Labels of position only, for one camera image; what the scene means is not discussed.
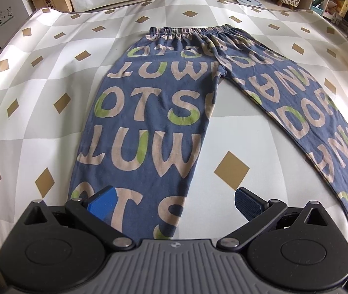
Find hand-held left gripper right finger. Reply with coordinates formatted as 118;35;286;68
217;187;335;249

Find grey white checkered mat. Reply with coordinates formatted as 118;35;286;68
0;0;348;264

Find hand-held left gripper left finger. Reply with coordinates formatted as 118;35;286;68
18;186;136;249

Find blue letter-print pants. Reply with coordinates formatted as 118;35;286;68
67;26;348;247

